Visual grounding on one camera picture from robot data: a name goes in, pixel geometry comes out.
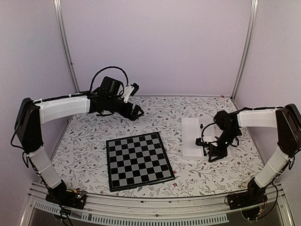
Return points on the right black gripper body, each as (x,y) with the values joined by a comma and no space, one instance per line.
(226,135)

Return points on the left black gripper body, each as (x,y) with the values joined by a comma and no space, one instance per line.
(126,113)

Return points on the black and white chessboard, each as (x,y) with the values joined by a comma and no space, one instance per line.
(137,161)

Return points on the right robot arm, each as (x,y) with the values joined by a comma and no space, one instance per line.
(277,129)

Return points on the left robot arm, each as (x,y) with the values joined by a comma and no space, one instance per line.
(39,122)

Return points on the white plastic compartment tray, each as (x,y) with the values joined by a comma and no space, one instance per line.
(204,127)

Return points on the floral patterned table mat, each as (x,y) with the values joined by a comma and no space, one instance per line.
(81,159)

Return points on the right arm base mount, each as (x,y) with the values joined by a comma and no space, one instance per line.
(251,205)

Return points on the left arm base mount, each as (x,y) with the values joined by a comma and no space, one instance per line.
(69,198)

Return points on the aluminium front rail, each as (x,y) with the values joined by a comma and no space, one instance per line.
(108,210)

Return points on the left aluminium frame post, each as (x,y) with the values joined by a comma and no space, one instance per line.
(64,41)

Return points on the aluminium frame post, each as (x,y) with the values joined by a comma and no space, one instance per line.
(64,41)
(246,48)

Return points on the right aluminium frame post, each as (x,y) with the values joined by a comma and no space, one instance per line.
(246,48)

